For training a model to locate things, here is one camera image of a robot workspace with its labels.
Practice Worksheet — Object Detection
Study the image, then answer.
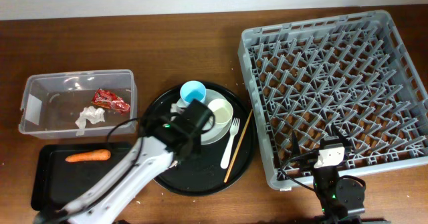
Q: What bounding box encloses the white tissue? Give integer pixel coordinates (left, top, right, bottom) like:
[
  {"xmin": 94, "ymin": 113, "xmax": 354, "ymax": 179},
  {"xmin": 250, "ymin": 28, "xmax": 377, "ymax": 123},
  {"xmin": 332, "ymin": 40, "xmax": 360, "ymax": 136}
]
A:
[{"xmin": 75, "ymin": 106, "xmax": 105, "ymax": 129}]

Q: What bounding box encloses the grey dishwasher rack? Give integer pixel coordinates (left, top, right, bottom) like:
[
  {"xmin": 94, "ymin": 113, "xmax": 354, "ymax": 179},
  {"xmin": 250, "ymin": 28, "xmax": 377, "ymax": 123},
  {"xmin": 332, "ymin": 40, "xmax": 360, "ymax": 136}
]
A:
[{"xmin": 238, "ymin": 10, "xmax": 427, "ymax": 191}]

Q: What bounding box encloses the light grey plate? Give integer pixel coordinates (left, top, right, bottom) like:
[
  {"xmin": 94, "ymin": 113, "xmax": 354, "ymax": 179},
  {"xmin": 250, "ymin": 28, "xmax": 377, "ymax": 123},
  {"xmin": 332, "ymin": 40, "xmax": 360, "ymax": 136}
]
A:
[{"xmin": 175, "ymin": 88, "xmax": 233, "ymax": 146}]

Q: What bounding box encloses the light blue cup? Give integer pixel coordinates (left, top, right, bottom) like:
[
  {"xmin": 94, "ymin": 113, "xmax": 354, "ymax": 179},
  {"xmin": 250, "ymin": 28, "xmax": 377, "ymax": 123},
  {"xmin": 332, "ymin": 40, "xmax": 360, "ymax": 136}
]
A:
[{"xmin": 180, "ymin": 80, "xmax": 207, "ymax": 106}]

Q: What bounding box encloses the orange carrot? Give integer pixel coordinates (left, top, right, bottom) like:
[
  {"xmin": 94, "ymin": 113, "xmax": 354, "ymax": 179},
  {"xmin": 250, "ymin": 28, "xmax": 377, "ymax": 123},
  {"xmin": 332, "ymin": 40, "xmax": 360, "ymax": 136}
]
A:
[{"xmin": 65, "ymin": 149, "xmax": 111, "ymax": 162}]

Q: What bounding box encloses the black rectangular tray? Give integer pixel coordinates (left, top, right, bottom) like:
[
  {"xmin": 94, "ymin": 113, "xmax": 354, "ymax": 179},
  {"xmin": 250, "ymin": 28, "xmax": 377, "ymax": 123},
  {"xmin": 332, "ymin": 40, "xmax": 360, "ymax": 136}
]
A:
[{"xmin": 31, "ymin": 142, "xmax": 132, "ymax": 211}]

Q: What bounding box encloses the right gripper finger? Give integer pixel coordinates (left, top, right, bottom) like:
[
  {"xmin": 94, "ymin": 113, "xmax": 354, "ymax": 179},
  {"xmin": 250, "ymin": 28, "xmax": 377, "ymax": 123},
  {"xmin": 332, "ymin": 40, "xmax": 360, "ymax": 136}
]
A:
[
  {"xmin": 292, "ymin": 130, "xmax": 301, "ymax": 158},
  {"xmin": 331, "ymin": 124, "xmax": 350, "ymax": 147}
]

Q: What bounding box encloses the clear plastic bin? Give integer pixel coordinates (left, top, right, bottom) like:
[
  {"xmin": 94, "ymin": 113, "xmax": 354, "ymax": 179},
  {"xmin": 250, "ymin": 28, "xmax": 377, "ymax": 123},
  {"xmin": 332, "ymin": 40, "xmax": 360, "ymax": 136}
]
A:
[{"xmin": 18, "ymin": 70, "xmax": 138, "ymax": 139}]

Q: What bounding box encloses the white cup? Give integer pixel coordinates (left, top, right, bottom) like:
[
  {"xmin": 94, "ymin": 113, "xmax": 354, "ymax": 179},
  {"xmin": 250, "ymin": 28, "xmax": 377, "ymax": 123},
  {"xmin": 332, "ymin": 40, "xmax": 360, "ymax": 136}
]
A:
[{"xmin": 208, "ymin": 98, "xmax": 233, "ymax": 128}]

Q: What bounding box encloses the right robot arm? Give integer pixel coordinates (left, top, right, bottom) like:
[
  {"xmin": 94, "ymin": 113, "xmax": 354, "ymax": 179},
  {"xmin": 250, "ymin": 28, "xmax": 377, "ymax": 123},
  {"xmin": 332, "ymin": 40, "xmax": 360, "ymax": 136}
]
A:
[{"xmin": 291, "ymin": 125, "xmax": 366, "ymax": 223}]

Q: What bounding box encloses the wooden chopstick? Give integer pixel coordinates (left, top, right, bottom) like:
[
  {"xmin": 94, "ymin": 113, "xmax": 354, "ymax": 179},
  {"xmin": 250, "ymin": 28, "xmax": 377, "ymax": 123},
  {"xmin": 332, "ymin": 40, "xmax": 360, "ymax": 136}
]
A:
[{"xmin": 223, "ymin": 110, "xmax": 253, "ymax": 183}]

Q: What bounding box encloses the white plastic fork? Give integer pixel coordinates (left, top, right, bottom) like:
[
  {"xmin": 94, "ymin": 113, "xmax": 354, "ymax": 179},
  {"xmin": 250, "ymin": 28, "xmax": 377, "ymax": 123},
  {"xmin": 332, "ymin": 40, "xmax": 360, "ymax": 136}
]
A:
[{"xmin": 220, "ymin": 118, "xmax": 240, "ymax": 169}]

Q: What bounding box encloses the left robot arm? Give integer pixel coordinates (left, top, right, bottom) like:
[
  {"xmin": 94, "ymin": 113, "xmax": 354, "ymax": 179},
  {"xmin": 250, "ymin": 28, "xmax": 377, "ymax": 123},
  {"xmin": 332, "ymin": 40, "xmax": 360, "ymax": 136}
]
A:
[{"xmin": 33, "ymin": 100, "xmax": 215, "ymax": 223}]

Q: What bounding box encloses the round black serving tray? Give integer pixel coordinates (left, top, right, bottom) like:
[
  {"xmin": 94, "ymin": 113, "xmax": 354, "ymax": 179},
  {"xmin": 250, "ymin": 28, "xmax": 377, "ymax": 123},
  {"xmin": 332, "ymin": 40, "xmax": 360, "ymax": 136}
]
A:
[{"xmin": 144, "ymin": 82, "xmax": 257, "ymax": 196}]

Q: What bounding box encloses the red snack wrapper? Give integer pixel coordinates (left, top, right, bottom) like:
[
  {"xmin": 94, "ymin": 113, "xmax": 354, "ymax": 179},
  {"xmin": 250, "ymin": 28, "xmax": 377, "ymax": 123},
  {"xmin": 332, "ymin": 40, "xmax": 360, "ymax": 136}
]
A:
[{"xmin": 91, "ymin": 88, "xmax": 130, "ymax": 114}]

